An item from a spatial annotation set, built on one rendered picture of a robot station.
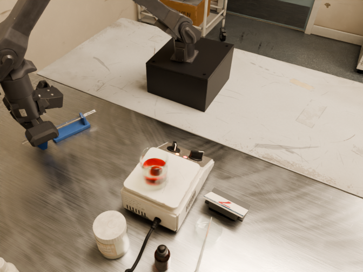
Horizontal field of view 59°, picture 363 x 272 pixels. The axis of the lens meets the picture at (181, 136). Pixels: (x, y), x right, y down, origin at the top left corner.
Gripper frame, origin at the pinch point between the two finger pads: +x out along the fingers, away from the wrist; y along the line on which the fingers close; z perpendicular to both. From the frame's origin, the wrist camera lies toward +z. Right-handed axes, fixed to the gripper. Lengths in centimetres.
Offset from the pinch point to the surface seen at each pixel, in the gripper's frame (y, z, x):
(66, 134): -1.6, 6.3, 3.5
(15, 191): -10.4, -10.1, 4.5
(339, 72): 25, 245, 94
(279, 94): -24, 66, 4
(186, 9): 131, 161, 57
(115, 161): -16.2, 11.9, 4.4
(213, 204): -40.9, 21.0, 2.1
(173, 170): -32.6, 16.7, -4.5
